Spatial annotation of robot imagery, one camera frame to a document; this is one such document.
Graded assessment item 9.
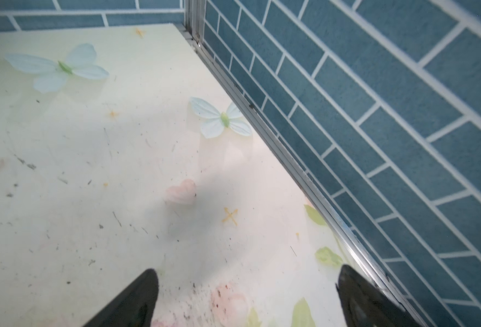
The metal corner frame post right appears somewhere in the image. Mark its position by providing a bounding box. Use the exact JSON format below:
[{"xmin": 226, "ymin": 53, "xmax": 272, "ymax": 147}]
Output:
[{"xmin": 183, "ymin": 0, "xmax": 206, "ymax": 44}]

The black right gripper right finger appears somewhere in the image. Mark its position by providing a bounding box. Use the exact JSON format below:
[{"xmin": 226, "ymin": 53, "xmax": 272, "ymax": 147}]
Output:
[{"xmin": 336, "ymin": 264, "xmax": 420, "ymax": 327}]

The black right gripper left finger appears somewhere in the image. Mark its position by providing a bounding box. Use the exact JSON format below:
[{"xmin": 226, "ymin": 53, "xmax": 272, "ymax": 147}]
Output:
[{"xmin": 85, "ymin": 268, "xmax": 159, "ymax": 327}]

